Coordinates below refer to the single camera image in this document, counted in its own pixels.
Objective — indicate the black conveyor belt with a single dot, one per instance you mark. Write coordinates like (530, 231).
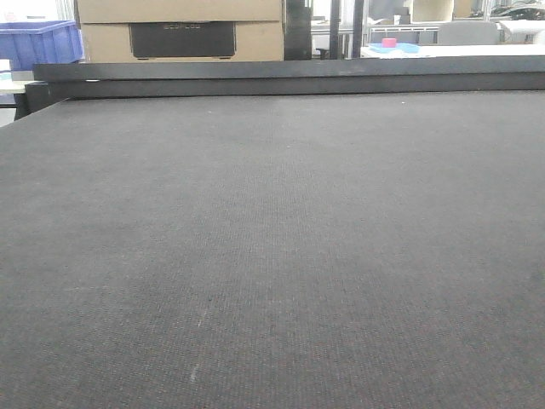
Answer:
(367, 251)

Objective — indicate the lower cardboard box black print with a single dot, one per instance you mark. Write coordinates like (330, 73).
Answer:
(255, 41)

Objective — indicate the upper cardboard box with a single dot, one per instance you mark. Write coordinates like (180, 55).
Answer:
(108, 11)

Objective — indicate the pink tape roll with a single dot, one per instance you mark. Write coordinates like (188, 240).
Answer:
(389, 42)

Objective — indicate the light blue tray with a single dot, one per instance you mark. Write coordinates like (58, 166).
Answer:
(408, 48)

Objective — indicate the white background table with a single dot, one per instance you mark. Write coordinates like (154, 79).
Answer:
(434, 51)

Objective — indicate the blue plastic crate background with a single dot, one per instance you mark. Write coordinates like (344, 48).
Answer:
(26, 43)

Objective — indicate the black vertical post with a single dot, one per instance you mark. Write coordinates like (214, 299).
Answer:
(297, 31)

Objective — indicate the black conveyor side rail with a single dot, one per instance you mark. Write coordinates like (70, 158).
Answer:
(59, 82)

